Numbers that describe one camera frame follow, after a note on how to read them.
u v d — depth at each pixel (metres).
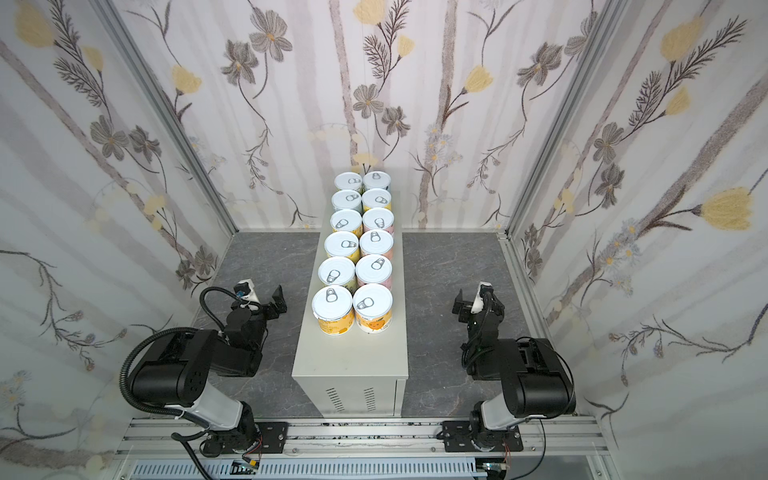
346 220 0.68
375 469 0.70
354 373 0.51
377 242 0.64
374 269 0.59
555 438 0.75
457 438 0.73
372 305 0.54
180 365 0.48
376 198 0.73
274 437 0.73
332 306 0.54
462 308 0.83
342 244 0.63
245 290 0.77
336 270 0.58
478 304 0.79
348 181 0.77
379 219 0.68
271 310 0.82
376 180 0.78
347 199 0.73
